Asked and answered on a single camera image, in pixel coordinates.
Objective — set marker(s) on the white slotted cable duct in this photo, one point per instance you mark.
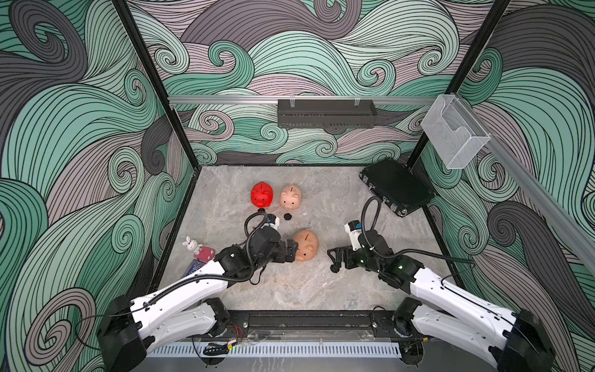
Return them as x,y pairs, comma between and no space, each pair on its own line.
287,349

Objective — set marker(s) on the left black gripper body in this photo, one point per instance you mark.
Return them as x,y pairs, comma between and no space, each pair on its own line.
275,255

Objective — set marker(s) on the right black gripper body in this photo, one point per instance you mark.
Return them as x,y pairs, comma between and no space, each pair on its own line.
357,258

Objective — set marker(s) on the blue card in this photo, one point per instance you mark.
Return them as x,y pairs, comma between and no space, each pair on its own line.
193,267

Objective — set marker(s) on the black case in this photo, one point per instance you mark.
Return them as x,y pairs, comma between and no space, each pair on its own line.
396,187

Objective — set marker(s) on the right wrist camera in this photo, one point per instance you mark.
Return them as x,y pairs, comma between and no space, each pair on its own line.
354,230

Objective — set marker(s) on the aluminium right rail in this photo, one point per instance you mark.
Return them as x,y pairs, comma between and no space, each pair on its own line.
537,170

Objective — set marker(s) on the red piggy bank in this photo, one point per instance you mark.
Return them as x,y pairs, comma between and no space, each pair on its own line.
262,195

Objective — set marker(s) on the pink white bunny toy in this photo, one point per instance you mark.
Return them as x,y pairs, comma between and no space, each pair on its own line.
200,252

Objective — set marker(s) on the black wall tray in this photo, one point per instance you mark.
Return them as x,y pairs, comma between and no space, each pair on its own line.
327,114

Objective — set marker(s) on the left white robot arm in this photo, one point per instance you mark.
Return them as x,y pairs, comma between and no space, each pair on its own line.
132,328

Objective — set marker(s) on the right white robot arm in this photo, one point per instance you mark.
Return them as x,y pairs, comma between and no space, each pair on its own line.
435,308

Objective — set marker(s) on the pink piggy bank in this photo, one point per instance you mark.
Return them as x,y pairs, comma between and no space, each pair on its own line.
307,245
291,197

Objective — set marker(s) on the clear acrylic wall holder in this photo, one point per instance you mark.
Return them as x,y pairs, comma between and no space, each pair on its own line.
455,131

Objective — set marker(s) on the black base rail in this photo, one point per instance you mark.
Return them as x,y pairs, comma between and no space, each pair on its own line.
378,322

